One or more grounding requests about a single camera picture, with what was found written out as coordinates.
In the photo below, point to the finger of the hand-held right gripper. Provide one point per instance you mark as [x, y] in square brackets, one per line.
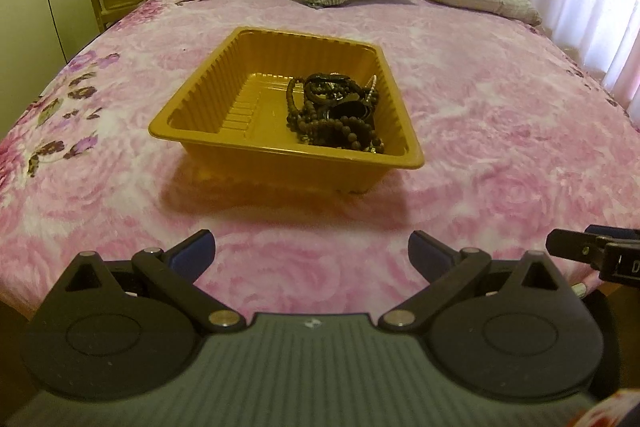
[617, 233]
[575, 246]

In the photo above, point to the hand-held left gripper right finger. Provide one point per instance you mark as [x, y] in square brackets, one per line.
[425, 251]

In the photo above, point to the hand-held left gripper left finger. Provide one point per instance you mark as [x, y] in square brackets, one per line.
[196, 251]

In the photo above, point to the yellow plastic tray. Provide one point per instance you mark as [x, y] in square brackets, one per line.
[215, 117]

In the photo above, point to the black round wristwatch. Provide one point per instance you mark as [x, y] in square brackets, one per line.
[325, 86]

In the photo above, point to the red white cloth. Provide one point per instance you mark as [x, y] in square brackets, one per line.
[610, 412]

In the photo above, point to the pink floral blanket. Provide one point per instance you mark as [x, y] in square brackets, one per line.
[475, 82]

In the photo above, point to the cream wardrobe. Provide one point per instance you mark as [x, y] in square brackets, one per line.
[30, 7]

